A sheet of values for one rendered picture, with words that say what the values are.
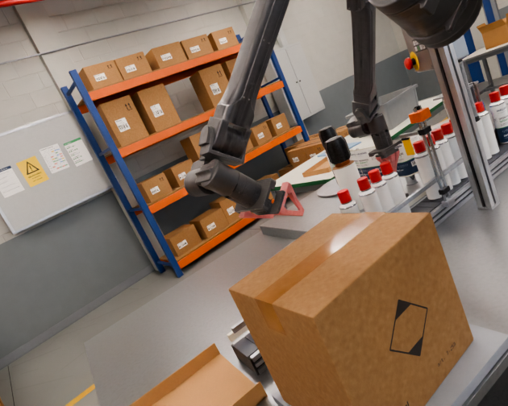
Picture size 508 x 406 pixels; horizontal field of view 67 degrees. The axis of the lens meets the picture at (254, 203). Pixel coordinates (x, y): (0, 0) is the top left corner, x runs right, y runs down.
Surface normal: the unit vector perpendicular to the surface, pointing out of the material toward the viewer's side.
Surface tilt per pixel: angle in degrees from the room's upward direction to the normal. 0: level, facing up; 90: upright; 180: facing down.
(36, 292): 90
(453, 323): 90
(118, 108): 90
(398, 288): 90
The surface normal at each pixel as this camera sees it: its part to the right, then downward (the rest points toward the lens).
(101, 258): 0.57, -0.06
